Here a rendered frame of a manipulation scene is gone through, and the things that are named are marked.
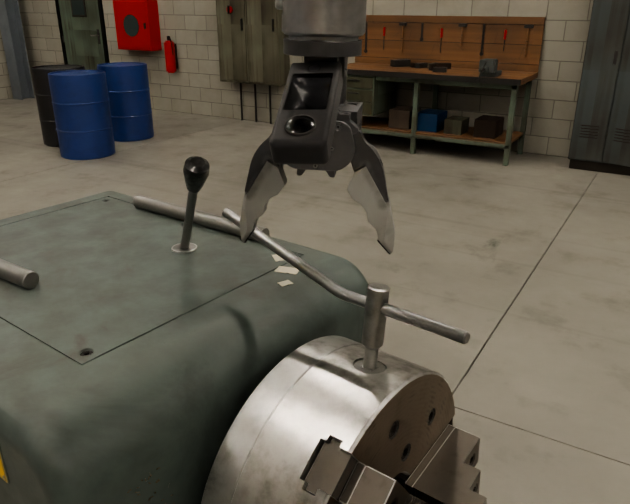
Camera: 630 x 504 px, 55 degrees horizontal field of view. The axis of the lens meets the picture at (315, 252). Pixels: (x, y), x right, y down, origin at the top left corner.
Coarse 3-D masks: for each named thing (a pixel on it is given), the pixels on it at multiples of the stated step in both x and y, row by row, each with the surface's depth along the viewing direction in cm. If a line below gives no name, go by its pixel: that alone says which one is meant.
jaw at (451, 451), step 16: (448, 432) 71; (464, 432) 70; (432, 448) 69; (448, 448) 68; (464, 448) 68; (432, 464) 67; (448, 464) 66; (464, 464) 66; (400, 480) 66; (416, 480) 65; (432, 480) 65; (448, 480) 65; (464, 480) 64; (416, 496) 64; (432, 496) 63; (448, 496) 63; (464, 496) 63; (480, 496) 62
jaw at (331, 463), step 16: (336, 448) 54; (320, 464) 54; (336, 464) 53; (352, 464) 54; (304, 480) 53; (320, 480) 53; (336, 480) 52; (352, 480) 53; (368, 480) 53; (384, 480) 52; (336, 496) 52; (352, 496) 52; (368, 496) 52; (384, 496) 51; (400, 496) 53
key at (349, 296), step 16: (272, 240) 68; (288, 256) 66; (304, 272) 65; (320, 272) 64; (336, 288) 63; (384, 304) 59; (400, 320) 58; (416, 320) 56; (432, 320) 56; (448, 336) 54; (464, 336) 53
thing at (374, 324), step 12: (372, 288) 59; (384, 288) 59; (372, 300) 59; (384, 300) 59; (372, 312) 59; (372, 324) 59; (384, 324) 60; (372, 336) 60; (372, 348) 60; (372, 360) 61
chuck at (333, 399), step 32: (352, 352) 64; (384, 352) 68; (320, 384) 59; (352, 384) 58; (384, 384) 58; (416, 384) 61; (288, 416) 57; (320, 416) 56; (352, 416) 55; (384, 416) 56; (416, 416) 63; (448, 416) 71; (256, 448) 56; (288, 448) 55; (320, 448) 55; (352, 448) 53; (384, 448) 58; (416, 448) 65; (256, 480) 55; (288, 480) 53
